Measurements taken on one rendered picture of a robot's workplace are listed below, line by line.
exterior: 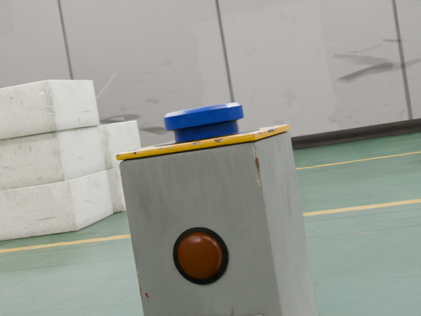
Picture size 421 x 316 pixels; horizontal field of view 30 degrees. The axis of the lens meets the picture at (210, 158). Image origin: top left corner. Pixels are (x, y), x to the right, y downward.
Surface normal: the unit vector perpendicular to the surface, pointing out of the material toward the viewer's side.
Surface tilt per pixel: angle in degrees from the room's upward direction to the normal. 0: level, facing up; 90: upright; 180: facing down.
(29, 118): 90
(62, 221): 90
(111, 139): 90
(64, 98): 90
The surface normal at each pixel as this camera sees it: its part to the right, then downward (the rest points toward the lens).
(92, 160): 0.96, -0.14
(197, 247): -0.32, 0.05
